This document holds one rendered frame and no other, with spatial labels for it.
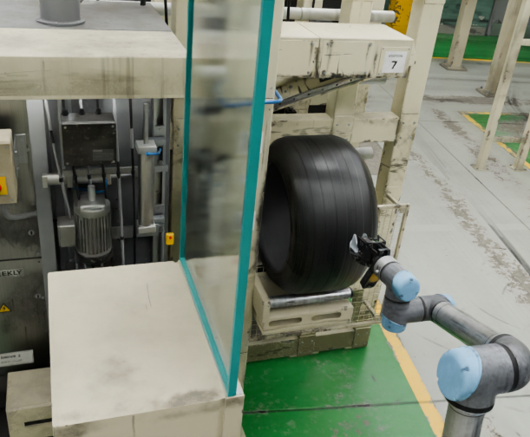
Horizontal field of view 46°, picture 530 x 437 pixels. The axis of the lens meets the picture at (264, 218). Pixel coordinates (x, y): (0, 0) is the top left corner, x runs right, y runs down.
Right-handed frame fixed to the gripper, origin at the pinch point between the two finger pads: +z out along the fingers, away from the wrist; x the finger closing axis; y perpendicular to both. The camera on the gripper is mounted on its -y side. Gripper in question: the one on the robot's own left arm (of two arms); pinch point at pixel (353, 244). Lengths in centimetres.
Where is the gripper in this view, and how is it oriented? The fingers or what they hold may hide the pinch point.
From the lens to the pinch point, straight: 205.7
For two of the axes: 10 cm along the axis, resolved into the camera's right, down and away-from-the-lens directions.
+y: 0.6, -9.2, -3.8
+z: -3.1, -3.8, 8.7
